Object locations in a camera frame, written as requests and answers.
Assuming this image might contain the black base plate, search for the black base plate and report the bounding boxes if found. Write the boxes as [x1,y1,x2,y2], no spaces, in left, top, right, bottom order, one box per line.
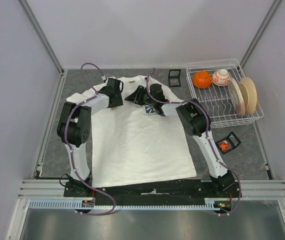
[61,177,242,216]

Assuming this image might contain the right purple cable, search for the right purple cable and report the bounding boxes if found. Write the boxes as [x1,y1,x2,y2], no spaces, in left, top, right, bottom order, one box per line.
[145,67,242,217]

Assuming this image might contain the black square box near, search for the black square box near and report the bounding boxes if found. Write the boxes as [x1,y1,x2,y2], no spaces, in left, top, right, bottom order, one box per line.
[215,131,242,155]

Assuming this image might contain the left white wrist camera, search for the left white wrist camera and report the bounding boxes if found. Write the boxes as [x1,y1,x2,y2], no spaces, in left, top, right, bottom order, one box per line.
[101,75,107,83]

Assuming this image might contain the white wire dish rack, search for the white wire dish rack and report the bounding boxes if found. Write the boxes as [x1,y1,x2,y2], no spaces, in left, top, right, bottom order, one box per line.
[186,58,264,128]

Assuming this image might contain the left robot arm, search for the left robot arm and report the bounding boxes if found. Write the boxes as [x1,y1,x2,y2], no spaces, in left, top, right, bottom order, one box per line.
[57,78,124,197]

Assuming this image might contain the aluminium frame rail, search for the aluminium frame rail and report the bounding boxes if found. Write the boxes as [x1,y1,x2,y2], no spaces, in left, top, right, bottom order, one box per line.
[18,179,285,200]

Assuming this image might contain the red orange brooch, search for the red orange brooch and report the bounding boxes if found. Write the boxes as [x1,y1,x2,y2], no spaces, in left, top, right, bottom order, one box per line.
[219,141,229,152]

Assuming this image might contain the beige plate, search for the beige plate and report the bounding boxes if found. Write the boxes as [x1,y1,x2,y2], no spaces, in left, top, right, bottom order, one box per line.
[238,77,258,115]

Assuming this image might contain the white bowl orange circles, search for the white bowl orange circles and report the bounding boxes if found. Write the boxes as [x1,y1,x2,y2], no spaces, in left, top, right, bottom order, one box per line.
[211,69,231,87]

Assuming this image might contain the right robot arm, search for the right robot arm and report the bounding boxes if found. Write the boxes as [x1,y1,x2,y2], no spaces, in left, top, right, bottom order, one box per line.
[125,83,241,197]

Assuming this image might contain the purple cable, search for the purple cable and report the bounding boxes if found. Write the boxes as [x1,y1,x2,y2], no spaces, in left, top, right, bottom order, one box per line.
[63,62,117,216]
[145,67,242,217]

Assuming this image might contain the black square box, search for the black square box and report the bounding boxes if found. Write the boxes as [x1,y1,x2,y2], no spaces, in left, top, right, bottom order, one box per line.
[215,131,242,155]
[168,69,181,88]

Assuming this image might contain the white plate pink rim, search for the white plate pink rim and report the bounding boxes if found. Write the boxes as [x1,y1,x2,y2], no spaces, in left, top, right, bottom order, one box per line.
[228,78,246,117]

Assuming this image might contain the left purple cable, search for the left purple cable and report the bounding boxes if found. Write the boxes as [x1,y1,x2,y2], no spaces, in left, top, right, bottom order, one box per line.
[63,62,117,216]

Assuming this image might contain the black square box far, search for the black square box far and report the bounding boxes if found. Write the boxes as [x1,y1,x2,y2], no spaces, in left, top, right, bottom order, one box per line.
[168,69,181,88]

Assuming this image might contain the white t-shirt with flower print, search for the white t-shirt with flower print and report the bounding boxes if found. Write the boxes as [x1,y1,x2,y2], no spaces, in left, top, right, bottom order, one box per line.
[65,74,197,189]

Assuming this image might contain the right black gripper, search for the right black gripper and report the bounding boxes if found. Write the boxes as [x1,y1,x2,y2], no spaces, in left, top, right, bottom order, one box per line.
[124,85,156,106]

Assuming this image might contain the light blue cable duct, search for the light blue cable duct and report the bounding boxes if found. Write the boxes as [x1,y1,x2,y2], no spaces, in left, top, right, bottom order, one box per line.
[28,199,222,211]

